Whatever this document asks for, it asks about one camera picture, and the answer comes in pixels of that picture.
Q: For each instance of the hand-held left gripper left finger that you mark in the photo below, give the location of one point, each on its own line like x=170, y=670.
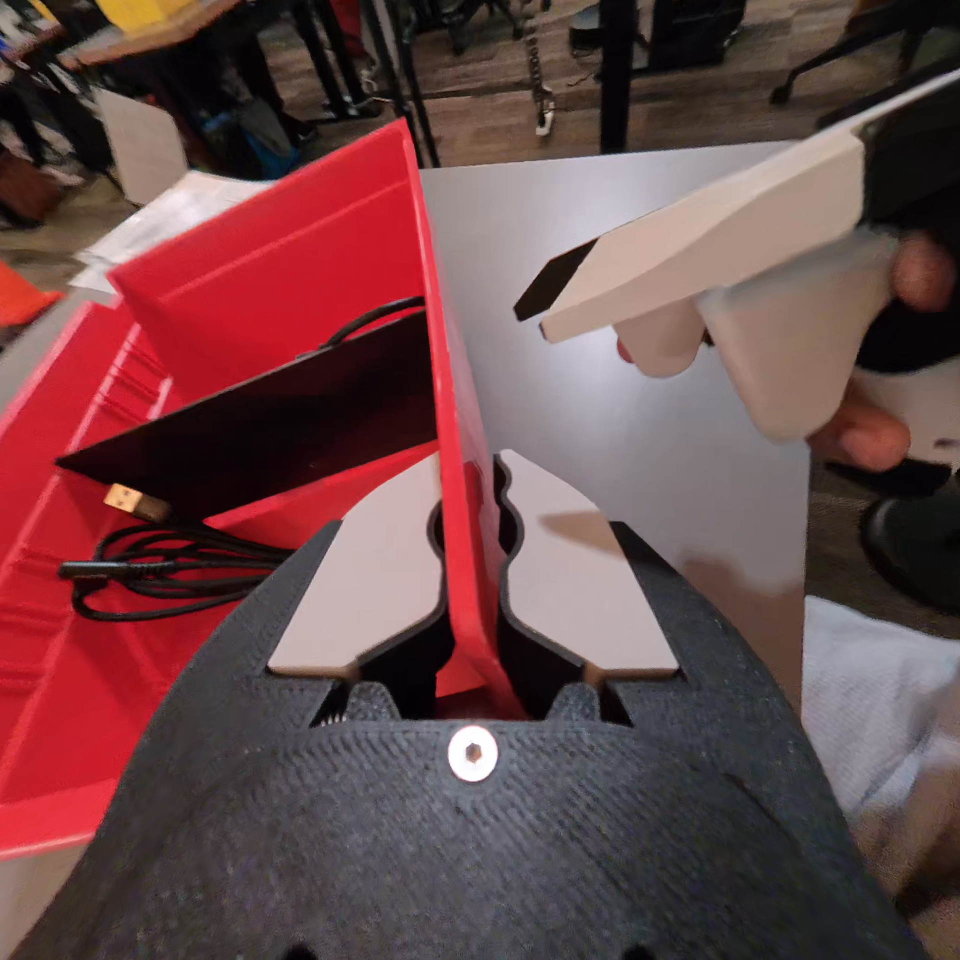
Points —
x=360, y=585

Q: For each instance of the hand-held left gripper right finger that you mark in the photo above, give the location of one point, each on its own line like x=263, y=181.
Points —
x=577, y=600

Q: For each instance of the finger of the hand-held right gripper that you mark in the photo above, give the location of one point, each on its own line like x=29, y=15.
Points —
x=915, y=96
x=712, y=232

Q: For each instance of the red plastic bin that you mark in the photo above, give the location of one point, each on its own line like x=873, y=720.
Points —
x=262, y=247

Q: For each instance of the grey desk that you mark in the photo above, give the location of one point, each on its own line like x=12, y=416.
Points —
x=600, y=420

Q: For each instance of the person's right hand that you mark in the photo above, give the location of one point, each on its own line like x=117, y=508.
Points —
x=926, y=270

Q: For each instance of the black chair base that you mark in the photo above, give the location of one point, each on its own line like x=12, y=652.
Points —
x=862, y=64

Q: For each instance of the black bin divider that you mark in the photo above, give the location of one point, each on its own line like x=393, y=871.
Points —
x=300, y=420

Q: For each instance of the black office chair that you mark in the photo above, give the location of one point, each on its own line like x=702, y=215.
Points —
x=915, y=555

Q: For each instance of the paper sheet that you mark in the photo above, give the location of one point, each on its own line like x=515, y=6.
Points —
x=172, y=217

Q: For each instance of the blue bag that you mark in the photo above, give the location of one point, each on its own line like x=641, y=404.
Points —
x=262, y=150

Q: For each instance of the white leaning board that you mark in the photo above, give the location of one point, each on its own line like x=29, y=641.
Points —
x=142, y=142

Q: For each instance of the wooden background table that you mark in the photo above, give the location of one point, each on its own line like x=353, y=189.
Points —
x=150, y=41

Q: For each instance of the black metal post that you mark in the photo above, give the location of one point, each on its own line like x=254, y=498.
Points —
x=616, y=75

